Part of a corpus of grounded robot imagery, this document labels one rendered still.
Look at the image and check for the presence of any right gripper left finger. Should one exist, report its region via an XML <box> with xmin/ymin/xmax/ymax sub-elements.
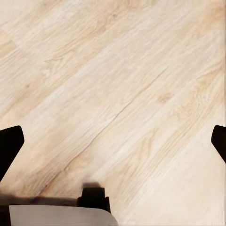
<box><xmin>0</xmin><ymin>125</ymin><xmax>24</xmax><ymax>182</ymax></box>

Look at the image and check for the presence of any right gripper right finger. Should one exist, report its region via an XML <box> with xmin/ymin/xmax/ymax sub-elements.
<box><xmin>211</xmin><ymin>125</ymin><xmax>226</xmax><ymax>163</ymax></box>

